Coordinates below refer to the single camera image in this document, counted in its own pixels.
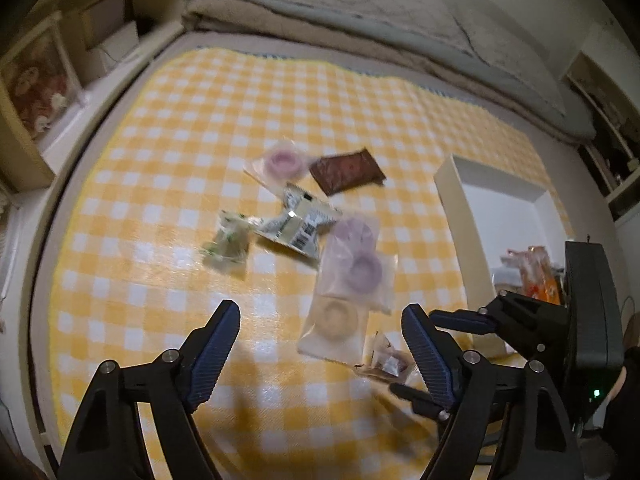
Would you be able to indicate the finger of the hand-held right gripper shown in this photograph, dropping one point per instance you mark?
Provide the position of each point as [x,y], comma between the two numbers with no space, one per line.
[415,392]
[465,319]

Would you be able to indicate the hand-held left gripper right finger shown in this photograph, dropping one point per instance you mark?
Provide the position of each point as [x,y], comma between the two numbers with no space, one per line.
[430,362]

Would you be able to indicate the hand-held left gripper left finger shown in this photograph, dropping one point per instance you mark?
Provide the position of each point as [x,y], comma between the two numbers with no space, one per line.
[212,357]

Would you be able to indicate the small clear reddish snack packet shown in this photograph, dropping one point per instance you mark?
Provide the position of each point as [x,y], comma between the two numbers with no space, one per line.
[392,360]

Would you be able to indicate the orange snack packet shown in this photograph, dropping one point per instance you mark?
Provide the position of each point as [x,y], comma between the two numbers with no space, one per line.
[545,280]

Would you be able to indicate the beige donut packet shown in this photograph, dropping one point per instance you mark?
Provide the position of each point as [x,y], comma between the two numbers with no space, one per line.
[334,317]

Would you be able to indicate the small green snack packet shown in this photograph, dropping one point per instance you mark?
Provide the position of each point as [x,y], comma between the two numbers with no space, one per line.
[227,247]

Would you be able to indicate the purple donut packet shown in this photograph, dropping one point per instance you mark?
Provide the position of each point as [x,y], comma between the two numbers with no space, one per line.
[362,272]
[282,162]
[352,234]

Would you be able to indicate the white cardboard box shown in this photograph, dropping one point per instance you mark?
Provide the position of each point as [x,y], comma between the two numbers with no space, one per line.
[505,210]

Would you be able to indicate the silver barcode snack packet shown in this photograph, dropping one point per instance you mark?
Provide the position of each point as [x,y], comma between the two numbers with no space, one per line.
[295,222]

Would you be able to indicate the brown snack packet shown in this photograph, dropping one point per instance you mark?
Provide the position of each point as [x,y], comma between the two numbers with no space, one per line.
[347,170]

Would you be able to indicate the white side shelf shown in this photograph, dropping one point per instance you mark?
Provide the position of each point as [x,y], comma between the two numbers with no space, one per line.
[625,200]

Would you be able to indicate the yellow checkered mat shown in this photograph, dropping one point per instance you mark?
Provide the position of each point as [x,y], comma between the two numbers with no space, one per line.
[175,160]

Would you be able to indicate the grey blanket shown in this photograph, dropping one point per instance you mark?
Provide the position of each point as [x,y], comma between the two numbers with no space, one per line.
[500,105]

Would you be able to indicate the wooden shelf unit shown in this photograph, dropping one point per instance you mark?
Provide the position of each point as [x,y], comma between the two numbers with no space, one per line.
[20,155]

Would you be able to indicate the white storage box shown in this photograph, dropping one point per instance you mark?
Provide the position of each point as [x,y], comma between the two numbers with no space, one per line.
[112,45]

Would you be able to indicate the beige duvet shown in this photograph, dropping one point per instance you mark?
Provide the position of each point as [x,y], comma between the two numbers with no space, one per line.
[240,15]

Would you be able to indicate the red doll in frame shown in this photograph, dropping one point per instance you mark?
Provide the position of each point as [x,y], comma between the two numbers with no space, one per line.
[35,90]

